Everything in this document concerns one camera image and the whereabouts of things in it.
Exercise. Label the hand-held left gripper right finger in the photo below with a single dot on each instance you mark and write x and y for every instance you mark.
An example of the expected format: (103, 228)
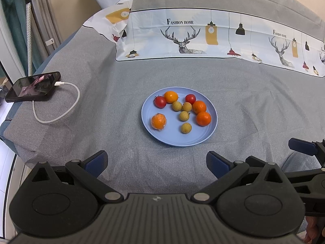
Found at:
(215, 164)

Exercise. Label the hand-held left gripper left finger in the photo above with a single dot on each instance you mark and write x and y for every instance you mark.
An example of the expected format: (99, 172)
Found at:
(96, 162)

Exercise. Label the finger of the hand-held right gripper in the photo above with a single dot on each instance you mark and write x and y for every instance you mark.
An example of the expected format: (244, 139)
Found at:
(304, 174)
(302, 145)

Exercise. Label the blue plastic plate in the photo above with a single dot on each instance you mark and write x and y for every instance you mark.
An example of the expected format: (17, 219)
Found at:
(172, 134)

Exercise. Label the yellow lemon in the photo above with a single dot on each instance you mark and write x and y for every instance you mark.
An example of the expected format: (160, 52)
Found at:
(177, 106)
(184, 116)

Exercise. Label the red cherry tomato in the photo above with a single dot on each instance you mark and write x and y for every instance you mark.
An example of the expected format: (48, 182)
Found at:
(160, 102)
(190, 99)

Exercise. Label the yellow lemon top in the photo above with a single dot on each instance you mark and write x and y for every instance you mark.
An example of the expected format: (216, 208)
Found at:
(177, 106)

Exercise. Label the person's right hand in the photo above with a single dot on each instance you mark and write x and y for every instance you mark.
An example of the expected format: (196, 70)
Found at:
(313, 230)

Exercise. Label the pale blue cloth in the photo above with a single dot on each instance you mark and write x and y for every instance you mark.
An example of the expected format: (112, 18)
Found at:
(299, 161)

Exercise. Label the black smartphone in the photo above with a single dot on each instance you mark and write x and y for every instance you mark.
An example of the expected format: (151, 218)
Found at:
(30, 86)

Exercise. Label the white curtain clip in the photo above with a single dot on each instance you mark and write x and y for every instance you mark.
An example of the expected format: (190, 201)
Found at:
(49, 41)

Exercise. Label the deer print white cloth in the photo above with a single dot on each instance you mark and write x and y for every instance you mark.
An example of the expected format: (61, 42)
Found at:
(152, 38)

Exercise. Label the teal curtain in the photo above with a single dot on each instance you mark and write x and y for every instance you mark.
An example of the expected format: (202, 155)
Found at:
(14, 25)

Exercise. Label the grey curtain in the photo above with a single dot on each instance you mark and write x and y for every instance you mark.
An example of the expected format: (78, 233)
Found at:
(43, 10)

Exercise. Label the white window frame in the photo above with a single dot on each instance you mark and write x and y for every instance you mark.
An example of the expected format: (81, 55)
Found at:
(3, 50)

